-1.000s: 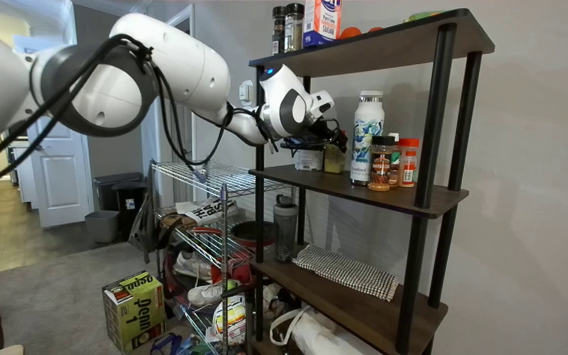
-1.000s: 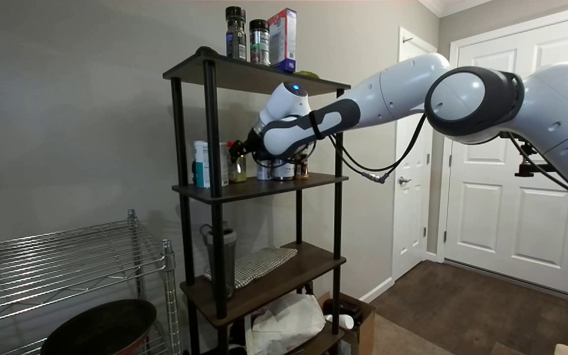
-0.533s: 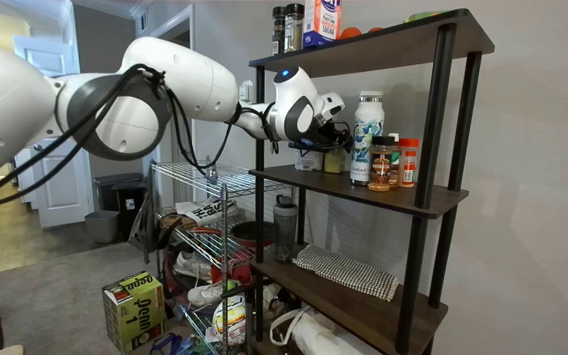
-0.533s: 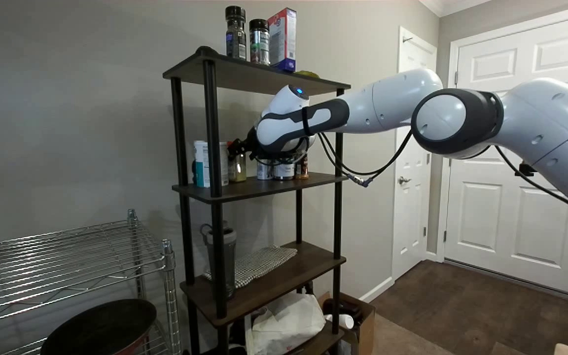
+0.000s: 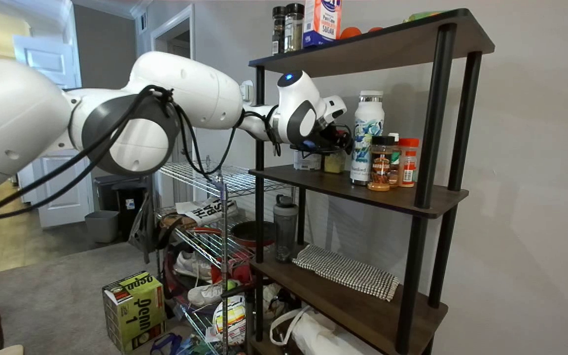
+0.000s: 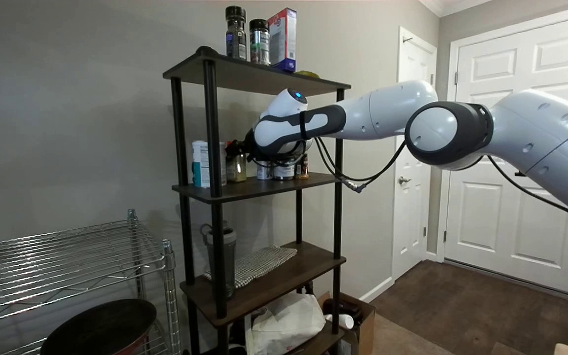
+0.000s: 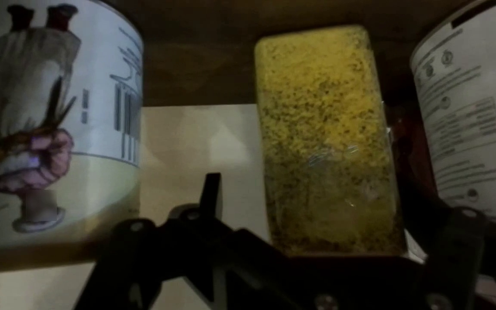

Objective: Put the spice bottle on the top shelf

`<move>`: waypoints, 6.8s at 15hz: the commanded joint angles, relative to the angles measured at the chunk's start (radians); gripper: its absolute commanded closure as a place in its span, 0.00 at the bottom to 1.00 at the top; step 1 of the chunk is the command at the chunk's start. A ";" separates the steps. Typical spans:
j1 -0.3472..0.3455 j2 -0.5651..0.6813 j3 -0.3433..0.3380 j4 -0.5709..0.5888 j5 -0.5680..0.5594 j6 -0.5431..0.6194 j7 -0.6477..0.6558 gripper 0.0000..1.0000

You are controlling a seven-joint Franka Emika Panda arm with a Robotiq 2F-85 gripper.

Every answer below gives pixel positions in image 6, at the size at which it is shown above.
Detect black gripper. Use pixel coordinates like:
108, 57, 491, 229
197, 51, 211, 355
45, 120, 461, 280
224, 126, 270, 167

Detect yellow spice bottle red cap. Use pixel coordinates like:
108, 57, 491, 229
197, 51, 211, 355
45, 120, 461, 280
224, 140, 248, 185

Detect white blue patterned water bottle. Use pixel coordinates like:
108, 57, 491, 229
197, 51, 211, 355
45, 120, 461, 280
272, 160, 297, 181

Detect brown spice jar black lid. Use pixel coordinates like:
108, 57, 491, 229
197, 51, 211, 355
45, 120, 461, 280
293, 154, 311, 181

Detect short dark spice jar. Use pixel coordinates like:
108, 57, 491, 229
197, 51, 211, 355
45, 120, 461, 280
248, 18, 272, 67

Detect dark grey tumbler bottle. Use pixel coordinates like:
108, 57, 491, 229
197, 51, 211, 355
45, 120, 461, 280
199, 223, 238, 300

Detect tall dark spice grinder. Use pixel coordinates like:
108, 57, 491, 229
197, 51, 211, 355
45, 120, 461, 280
222, 4, 248, 63

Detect small white capped jar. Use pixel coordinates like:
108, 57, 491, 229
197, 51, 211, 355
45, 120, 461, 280
254, 160, 274, 181

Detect white canister teal label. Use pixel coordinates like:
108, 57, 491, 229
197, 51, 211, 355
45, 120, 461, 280
189, 138, 228, 191

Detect beige patterned cloth mat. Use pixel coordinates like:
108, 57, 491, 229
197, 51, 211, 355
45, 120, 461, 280
232, 244, 299, 290

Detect red white blue carton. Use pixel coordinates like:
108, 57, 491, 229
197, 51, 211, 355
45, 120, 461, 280
266, 6, 299, 75

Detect white fabric bag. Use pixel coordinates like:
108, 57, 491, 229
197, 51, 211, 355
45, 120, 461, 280
242, 292, 327, 355

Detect narrow white door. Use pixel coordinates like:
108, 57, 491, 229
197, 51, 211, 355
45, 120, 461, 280
390, 25, 437, 278

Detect white roll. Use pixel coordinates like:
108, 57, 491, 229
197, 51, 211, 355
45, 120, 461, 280
323, 311, 357, 333

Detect brown cardboard box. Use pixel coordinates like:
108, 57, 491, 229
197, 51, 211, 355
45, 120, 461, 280
319, 292, 378, 355

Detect black round pot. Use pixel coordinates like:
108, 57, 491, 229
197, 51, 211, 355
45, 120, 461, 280
39, 298, 157, 355

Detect white six panel door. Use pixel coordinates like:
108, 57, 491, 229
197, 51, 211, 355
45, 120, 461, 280
441, 8, 568, 298

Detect black frame wooden shelf unit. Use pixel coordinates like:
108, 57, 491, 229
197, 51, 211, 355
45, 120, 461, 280
161, 45, 353, 355

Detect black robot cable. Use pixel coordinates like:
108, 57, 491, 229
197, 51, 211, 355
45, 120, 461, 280
311, 114, 568, 225

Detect chrome wire rack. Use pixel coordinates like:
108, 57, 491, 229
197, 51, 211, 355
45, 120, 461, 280
0, 209, 183, 355

